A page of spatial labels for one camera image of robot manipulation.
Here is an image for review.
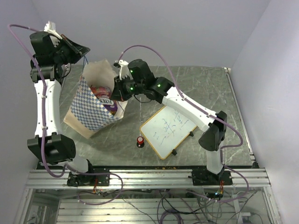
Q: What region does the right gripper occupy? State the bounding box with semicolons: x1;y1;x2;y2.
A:
110;74;145;102

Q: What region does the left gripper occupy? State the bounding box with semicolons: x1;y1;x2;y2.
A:
54;34;92;65

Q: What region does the purple Fox's candy bag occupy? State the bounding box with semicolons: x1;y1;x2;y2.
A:
99;98;118;115

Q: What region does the blue checkered paper bag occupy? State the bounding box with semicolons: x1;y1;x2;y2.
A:
64;59;128;139

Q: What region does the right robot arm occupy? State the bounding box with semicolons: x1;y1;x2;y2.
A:
111;59;227;185

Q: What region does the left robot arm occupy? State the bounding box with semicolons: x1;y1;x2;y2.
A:
27;31;95;185

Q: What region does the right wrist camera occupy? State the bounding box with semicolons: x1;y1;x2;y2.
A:
114;60;130;80

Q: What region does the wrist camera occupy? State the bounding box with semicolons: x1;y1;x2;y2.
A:
44;21;62;39
114;60;130;80

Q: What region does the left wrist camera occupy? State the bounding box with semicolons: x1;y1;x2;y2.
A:
44;21;62;39

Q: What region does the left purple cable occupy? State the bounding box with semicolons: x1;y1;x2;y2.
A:
7;23;124;206

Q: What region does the small whiteboard yellow frame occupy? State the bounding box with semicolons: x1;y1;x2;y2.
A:
140;106;197;160

